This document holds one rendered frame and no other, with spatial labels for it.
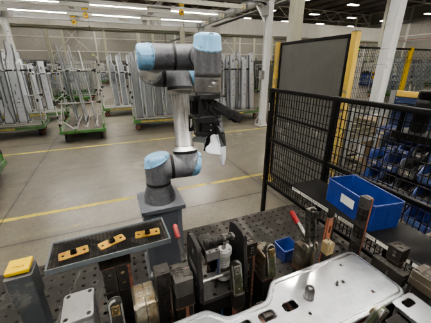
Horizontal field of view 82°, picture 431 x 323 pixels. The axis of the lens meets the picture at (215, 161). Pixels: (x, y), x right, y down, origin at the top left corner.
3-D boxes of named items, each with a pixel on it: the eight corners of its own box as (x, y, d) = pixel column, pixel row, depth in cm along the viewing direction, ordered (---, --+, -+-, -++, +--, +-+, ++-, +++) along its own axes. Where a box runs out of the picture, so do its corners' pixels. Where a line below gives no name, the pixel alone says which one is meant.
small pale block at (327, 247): (315, 313, 109) (328, 245, 96) (309, 306, 112) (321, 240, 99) (321, 309, 111) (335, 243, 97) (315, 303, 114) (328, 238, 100)
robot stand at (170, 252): (143, 254, 143) (136, 193, 128) (179, 245, 150) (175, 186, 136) (149, 281, 125) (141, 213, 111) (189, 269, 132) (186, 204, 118)
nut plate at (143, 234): (135, 239, 85) (135, 236, 85) (135, 232, 88) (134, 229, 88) (160, 234, 88) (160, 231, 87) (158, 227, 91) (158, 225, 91)
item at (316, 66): (334, 222, 291) (373, 30, 219) (324, 225, 286) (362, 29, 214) (269, 177, 406) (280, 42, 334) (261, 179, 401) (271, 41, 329)
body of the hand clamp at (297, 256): (294, 316, 108) (305, 251, 95) (285, 303, 114) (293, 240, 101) (305, 311, 110) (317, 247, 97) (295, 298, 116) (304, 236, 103)
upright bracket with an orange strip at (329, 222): (312, 303, 114) (330, 209, 96) (310, 300, 115) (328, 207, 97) (317, 300, 115) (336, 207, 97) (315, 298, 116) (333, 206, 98)
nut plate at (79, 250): (58, 262, 75) (58, 259, 75) (58, 254, 78) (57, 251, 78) (89, 252, 79) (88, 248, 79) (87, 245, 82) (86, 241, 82)
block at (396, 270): (383, 333, 101) (403, 276, 90) (357, 308, 111) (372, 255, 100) (388, 330, 102) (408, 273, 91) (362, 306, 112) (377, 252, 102)
